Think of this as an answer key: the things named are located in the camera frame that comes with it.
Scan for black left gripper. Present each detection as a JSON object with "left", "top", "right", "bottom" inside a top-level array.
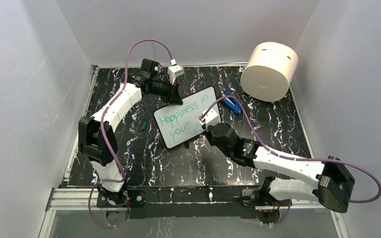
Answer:
[{"left": 151, "top": 77, "right": 184, "bottom": 106}]

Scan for white whiteboard black frame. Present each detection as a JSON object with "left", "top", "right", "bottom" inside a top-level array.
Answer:
[{"left": 153, "top": 86, "right": 217, "bottom": 149}]

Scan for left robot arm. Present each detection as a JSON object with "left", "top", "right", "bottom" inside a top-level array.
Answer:
[{"left": 78, "top": 59, "right": 185, "bottom": 206}]

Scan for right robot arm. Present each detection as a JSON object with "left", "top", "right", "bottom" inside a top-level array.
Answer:
[{"left": 205, "top": 123, "right": 355, "bottom": 213}]

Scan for cream cylindrical container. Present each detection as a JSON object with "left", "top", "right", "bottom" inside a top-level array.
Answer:
[{"left": 240, "top": 42, "right": 299, "bottom": 102}]

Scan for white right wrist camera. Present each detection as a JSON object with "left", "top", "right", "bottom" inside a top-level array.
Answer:
[{"left": 198, "top": 108, "right": 221, "bottom": 131}]

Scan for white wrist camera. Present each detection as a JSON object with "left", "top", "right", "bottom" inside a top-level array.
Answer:
[
  {"left": 167, "top": 59, "right": 185, "bottom": 84},
  {"left": 198, "top": 108, "right": 221, "bottom": 131}
]

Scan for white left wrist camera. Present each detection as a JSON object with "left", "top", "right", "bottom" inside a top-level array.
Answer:
[{"left": 167, "top": 59, "right": 185, "bottom": 84}]

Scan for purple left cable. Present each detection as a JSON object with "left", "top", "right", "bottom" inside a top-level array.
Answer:
[{"left": 88, "top": 39, "right": 177, "bottom": 230}]

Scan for aluminium frame rail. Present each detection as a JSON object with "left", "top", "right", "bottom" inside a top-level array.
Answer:
[{"left": 39, "top": 186, "right": 349, "bottom": 238}]

